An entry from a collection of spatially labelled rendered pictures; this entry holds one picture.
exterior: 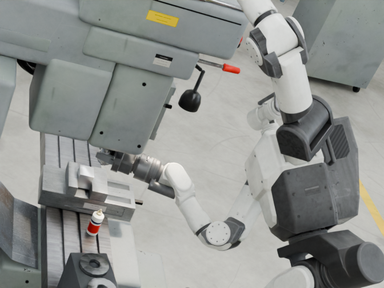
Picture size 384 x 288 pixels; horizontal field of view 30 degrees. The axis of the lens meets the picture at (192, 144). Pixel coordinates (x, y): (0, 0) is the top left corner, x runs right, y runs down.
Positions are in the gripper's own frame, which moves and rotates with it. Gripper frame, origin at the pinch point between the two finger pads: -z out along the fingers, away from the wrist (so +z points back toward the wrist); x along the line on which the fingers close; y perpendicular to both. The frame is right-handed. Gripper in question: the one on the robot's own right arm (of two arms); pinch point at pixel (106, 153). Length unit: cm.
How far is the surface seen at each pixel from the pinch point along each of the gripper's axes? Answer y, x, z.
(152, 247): 124, -116, 38
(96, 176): 22.4, -17.0, -1.0
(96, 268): 13.6, 39.3, 10.5
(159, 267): 54, -19, 35
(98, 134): -13.2, 11.8, -4.0
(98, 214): 24.2, 1.1, 4.6
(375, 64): 90, -450, 194
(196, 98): -25.0, -12.6, 21.1
